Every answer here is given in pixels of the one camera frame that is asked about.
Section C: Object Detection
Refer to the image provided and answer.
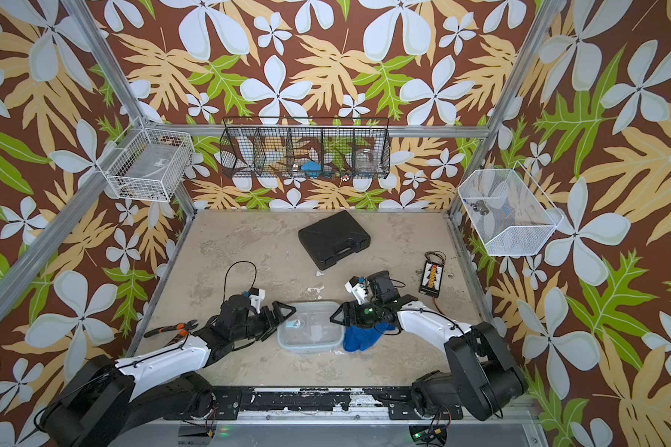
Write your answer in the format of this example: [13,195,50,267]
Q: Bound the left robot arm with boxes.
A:
[34,288,296,446]

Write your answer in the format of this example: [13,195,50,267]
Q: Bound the white wire basket left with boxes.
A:
[101,118,195,203]

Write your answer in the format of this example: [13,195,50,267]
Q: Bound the black yellow charger box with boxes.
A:
[419,251,447,298]

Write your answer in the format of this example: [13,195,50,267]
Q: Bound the black plastic tool case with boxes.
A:
[298,210,371,270]

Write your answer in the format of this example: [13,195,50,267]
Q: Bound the blue microfiber cloth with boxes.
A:
[343,322,397,352]

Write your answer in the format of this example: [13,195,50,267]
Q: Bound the orange handled pliers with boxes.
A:
[144,320,199,346]

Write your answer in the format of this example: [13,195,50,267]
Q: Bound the white mesh basket right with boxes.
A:
[458,162,564,257]

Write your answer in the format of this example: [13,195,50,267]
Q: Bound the black wire wall basket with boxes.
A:
[217,117,393,180]

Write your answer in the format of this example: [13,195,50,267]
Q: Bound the teal-rimmed lunch box lid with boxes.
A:
[277,301,347,348]

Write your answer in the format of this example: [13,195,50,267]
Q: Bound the clear lunch box container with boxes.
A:
[277,301,347,354]

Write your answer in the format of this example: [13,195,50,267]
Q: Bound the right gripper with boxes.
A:
[329,300,385,327]

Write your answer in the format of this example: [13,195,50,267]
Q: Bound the blue item in basket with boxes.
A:
[301,160,322,178]

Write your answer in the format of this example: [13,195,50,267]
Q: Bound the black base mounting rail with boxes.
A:
[188,387,463,421]

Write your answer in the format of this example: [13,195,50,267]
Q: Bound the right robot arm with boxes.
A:
[330,271,529,421]

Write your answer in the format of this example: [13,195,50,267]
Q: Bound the dark item in mesh basket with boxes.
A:
[471,200,490,216]

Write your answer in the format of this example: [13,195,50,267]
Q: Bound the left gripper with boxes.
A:
[233,300,297,343]

